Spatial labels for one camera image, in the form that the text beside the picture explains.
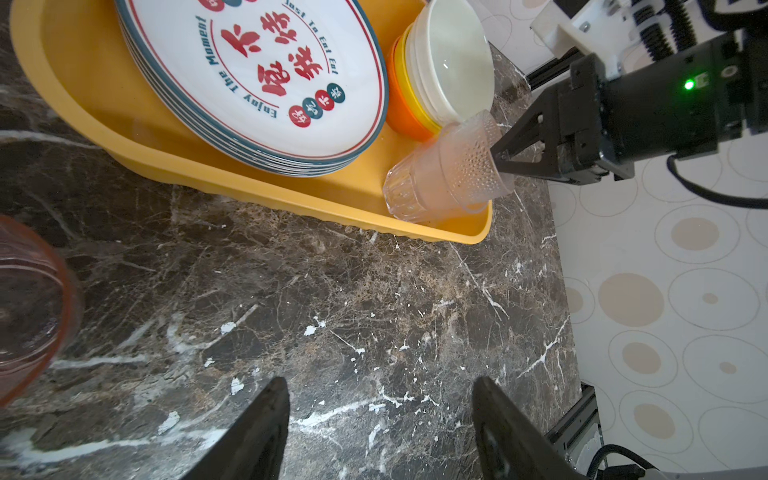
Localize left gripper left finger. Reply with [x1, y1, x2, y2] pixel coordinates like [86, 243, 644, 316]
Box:
[183, 377, 290, 480]

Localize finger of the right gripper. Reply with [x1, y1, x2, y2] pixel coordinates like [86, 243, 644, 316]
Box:
[490, 89, 575, 180]

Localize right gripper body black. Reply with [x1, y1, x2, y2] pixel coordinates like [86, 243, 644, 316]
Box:
[557, 30, 767, 185]

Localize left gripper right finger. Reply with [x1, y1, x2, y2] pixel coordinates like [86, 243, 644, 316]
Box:
[472, 377, 584, 480]

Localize clear cup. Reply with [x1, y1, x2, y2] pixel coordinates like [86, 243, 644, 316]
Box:
[438, 110, 511, 213]
[382, 139, 488, 223]

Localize cream white bowl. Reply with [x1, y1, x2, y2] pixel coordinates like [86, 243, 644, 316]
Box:
[405, 0, 495, 127]

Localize orange bowl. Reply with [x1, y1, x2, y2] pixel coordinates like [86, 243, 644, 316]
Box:
[386, 39, 434, 142]

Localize yellow bowl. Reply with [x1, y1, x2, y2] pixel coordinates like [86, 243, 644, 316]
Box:
[395, 25, 442, 137]

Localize white plate green rim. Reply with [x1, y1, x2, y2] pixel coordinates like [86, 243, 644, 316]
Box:
[117, 9, 364, 178]

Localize white plate red rim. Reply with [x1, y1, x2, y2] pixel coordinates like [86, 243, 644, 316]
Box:
[116, 1, 389, 164]

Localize pink transparent cup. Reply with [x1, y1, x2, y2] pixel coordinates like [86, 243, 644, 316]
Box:
[1, 215, 83, 407]

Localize yellow plastic bin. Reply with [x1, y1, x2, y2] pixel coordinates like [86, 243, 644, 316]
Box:
[9, 1, 493, 244]

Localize black frame post right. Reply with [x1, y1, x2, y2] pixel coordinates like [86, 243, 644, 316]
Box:
[546, 383, 600, 455]

